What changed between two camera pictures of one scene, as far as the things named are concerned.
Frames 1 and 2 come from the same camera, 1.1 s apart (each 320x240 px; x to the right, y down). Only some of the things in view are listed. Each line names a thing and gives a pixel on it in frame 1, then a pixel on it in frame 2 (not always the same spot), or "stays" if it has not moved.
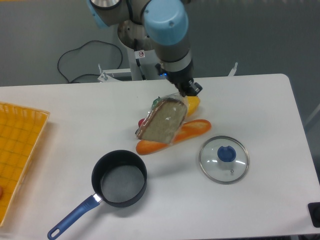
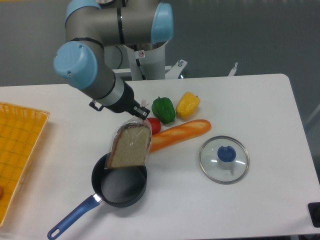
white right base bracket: x=233 y=71 stays
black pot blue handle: x=119 y=179 stays
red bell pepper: x=140 y=122 → x=155 y=124
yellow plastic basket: x=20 y=128 stays
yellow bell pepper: x=193 y=102 stays
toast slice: x=162 y=122 → x=130 y=144
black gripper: x=182 y=79 → x=126 y=103
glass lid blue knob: x=223 y=160 stays
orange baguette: x=188 y=130 stays
